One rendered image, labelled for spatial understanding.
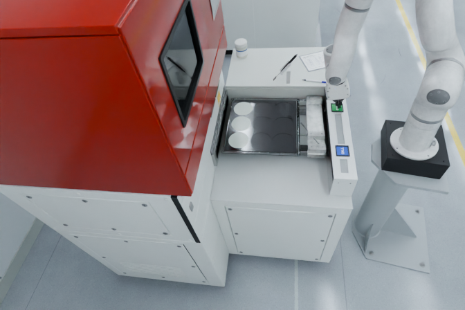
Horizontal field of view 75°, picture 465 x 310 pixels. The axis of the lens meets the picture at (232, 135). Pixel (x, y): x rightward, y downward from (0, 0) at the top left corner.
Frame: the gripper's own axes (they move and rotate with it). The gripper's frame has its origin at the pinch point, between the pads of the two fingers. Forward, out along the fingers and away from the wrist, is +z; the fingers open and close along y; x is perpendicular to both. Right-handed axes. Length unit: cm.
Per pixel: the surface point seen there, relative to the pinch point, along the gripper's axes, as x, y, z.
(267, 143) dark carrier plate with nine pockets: -18.4, -34.3, 2.2
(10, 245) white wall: -57, -219, 37
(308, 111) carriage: 4.9, -14.8, 8.3
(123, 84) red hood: -66, -42, -80
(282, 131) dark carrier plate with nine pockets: -10.3, -27.4, 3.7
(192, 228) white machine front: -66, -58, -10
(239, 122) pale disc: -5.5, -48.9, -0.9
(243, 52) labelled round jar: 40, -48, -11
